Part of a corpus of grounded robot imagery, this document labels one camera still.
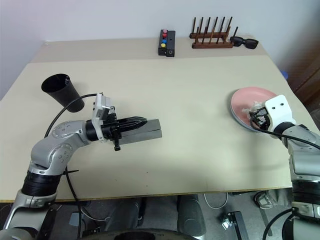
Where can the dark rounded shape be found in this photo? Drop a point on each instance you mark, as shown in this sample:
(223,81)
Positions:
(191,215)
(122,215)

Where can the small blue object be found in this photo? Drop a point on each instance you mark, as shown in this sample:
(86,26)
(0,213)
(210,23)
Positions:
(285,75)

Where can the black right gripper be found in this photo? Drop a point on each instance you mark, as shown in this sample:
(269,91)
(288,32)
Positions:
(262,121)

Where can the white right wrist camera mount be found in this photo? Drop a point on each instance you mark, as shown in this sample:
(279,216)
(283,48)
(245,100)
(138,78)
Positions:
(280,110)

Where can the black floor stand bar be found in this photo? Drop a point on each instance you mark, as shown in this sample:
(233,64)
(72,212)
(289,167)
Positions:
(237,225)

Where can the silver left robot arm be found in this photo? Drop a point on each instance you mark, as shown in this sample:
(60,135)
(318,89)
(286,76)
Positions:
(50,150)

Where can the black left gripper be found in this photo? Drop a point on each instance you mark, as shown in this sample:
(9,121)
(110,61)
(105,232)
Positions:
(111,130)

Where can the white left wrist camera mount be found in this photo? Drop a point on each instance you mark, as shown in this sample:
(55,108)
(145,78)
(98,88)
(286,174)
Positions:
(101,107)

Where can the brown wooden cabinet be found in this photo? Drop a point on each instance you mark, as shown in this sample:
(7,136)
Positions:
(310,80)

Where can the black sunglasses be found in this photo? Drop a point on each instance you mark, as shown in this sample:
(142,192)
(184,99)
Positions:
(251,43)

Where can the black box with coloured buttons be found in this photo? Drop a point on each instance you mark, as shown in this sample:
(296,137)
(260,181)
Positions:
(170,43)

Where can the dark round base disc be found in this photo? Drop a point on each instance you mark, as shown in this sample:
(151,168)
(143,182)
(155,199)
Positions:
(140,236)

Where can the black plastic cup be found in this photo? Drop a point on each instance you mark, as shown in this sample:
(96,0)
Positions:
(67,97)

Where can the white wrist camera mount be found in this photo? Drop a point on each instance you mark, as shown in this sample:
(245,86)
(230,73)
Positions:
(101,107)
(280,110)

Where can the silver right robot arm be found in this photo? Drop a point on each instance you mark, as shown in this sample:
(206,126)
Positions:
(305,150)

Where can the grey glasses case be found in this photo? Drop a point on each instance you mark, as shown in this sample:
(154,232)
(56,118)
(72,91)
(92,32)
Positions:
(147,133)

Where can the white tissue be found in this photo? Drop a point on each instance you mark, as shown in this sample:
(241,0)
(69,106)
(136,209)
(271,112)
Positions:
(256,103)

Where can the grey white sneaker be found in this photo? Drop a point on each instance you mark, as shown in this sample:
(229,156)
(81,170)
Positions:
(265,200)

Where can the pink plate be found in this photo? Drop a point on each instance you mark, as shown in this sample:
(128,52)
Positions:
(250,96)

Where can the brown wooden peg rack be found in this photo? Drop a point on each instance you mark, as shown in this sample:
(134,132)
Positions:
(212,45)

